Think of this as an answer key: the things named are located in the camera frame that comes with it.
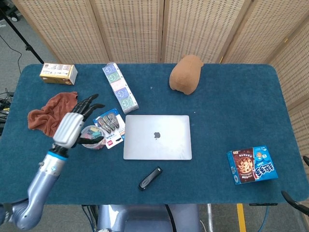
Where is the correction tape blister pack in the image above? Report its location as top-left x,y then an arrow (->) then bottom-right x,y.
93,108 -> 126,150

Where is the blue cookie box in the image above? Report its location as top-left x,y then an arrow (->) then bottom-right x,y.
226,145 -> 279,186

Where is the yellow tissue box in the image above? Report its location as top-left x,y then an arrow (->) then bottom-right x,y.
39,62 -> 79,86

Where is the wooden rattan folding screen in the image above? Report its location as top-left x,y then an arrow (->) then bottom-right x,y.
11,0 -> 309,155

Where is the grey robot torso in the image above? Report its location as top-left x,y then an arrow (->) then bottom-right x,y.
96,204 -> 201,232

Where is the black torso cable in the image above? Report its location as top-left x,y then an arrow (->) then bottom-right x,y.
165,204 -> 176,232

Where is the black wheeled base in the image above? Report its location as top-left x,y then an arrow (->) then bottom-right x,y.
0,0 -> 20,22

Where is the silver laptop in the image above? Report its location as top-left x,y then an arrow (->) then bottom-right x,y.
123,115 -> 193,161

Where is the blue felt table cover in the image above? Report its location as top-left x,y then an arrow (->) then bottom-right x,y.
0,63 -> 309,206

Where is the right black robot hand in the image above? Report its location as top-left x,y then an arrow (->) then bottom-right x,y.
281,156 -> 309,215

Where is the floor cable bundle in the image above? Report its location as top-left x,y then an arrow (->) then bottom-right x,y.
0,88 -> 14,123

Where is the brown crumpled cloth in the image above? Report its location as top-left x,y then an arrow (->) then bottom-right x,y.
27,91 -> 79,138

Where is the brown plush toy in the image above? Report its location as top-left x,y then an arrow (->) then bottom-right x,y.
169,54 -> 205,95

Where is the clear jar of binder clips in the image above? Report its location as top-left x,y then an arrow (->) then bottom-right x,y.
79,125 -> 107,150

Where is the blue cable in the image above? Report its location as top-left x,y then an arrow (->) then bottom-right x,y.
259,206 -> 270,232

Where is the black tripod stand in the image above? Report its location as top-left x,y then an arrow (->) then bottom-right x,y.
0,8 -> 45,64

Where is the yellow floor tape strip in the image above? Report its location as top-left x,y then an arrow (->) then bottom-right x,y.
236,203 -> 247,232

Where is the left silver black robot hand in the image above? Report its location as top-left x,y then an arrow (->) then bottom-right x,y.
51,93 -> 106,156

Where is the pastel pocket tissue multipack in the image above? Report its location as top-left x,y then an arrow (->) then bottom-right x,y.
101,62 -> 140,115

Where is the silver table leg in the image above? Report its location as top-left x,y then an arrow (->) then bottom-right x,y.
206,204 -> 214,232

